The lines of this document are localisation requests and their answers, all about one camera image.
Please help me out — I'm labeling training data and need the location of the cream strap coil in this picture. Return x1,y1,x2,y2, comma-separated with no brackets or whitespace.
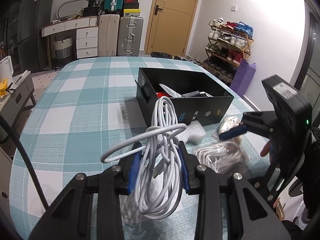
212,115,247,140

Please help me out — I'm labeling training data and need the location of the white rope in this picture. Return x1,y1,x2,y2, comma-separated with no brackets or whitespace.
194,141,251,176

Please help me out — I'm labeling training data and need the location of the white foam piece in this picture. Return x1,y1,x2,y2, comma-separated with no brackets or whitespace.
177,120,207,145

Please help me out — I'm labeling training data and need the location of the white charging cable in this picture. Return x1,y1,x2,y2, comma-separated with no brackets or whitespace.
100,95,188,221

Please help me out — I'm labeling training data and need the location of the red white snack packet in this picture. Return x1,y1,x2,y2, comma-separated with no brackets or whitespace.
156,92,171,98

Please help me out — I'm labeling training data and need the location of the person's right hand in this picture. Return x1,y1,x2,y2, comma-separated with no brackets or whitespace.
260,141,270,157

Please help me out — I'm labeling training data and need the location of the black storage box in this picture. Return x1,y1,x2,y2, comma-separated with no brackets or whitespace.
136,68,234,126

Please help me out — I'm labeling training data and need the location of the purple bag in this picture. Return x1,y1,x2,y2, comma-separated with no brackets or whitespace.
230,59,256,97

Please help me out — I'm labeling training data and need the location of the teal plaid tablecloth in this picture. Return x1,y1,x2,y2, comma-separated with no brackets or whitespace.
9,57,269,239

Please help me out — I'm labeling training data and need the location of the wooden shoe rack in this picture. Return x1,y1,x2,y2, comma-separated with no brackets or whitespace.
202,17,254,86

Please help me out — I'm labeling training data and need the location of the dotted floor rug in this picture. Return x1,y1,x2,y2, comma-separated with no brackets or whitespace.
31,68,62,101

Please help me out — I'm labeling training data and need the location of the wooden door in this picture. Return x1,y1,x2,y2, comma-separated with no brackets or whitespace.
145,0,197,56

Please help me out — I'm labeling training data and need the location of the grey tv cabinet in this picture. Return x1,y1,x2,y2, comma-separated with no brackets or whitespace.
0,71,37,145

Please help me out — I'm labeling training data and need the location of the silver suitcase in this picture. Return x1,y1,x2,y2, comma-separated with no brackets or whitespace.
117,16,144,56

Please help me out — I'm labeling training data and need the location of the woven laundry basket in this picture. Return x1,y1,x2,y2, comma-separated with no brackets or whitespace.
53,36,74,68

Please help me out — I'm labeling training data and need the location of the beige suitcase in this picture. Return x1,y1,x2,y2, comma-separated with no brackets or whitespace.
98,14,120,57

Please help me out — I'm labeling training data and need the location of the white drawer desk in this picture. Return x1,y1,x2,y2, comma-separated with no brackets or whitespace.
41,16,98,59

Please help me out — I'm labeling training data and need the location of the black bag on desk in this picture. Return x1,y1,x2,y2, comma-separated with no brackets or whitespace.
83,0,100,17

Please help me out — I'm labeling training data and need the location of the stack of shoe boxes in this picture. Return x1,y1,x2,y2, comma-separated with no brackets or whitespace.
123,0,140,17

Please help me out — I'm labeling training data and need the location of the dark grey refrigerator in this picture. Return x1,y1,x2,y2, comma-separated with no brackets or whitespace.
17,0,53,73

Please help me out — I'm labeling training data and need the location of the black camera cable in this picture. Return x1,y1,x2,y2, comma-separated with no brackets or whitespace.
0,112,49,210

